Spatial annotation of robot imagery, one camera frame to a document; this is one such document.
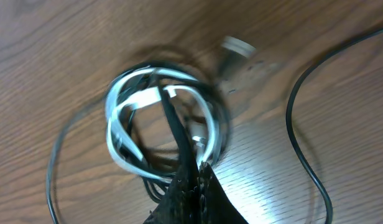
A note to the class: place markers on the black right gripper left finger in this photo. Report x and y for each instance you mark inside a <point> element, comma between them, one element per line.
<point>180,204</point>

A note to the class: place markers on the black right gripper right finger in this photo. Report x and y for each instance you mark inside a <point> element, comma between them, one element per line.
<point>215,206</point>

